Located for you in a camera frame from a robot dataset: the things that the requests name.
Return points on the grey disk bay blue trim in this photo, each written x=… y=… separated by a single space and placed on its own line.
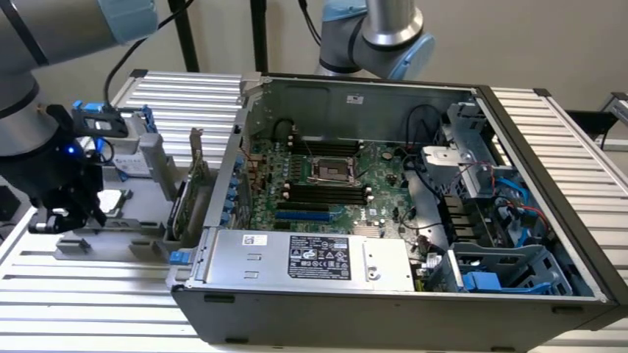
x=495 y=257

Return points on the aluminium frame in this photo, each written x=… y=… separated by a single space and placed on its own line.
x=615 y=106

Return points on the silver CPU chip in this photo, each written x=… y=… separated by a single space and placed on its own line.
x=116 y=200

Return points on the silver disk drive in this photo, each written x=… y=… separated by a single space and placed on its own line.
x=128 y=165

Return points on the grey parts rack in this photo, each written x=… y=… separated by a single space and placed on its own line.
x=147 y=209

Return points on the grey metal disk bay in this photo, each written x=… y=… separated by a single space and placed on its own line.
x=465 y=147

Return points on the long black expansion slot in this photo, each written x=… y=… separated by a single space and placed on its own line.
x=301 y=206

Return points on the green graphics card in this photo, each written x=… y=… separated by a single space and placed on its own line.
x=193 y=184

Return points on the small silver heat sink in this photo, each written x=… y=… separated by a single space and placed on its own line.
x=368 y=230

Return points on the green motherboard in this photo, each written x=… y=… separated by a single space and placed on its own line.
x=392 y=195

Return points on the blue expansion slot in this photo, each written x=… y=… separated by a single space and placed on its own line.
x=301 y=215

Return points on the short black expansion slot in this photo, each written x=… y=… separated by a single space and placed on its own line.
x=285 y=225

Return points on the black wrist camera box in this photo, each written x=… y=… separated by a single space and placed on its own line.
x=97 y=123

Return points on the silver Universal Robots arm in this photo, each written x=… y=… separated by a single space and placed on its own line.
x=49 y=29

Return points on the black stand pole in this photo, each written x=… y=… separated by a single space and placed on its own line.
x=260 y=36
x=187 y=36

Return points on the blue drive carrier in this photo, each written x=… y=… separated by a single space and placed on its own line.
x=481 y=282

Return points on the black flat box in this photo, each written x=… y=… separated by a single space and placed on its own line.
x=588 y=123

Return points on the black open PC case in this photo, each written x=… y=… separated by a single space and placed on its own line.
x=343 y=316

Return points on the CPU socket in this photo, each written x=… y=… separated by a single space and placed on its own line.
x=335 y=171

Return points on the blue plastic latch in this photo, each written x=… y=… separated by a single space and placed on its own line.
x=179 y=256

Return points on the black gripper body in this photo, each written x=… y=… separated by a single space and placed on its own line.
x=64 y=173

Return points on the silver power supply unit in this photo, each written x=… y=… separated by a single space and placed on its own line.
x=264 y=264

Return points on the black RAM slot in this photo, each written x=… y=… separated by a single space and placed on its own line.
x=324 y=152
x=325 y=189
x=325 y=185
x=325 y=198
x=325 y=193
x=324 y=145
x=324 y=142

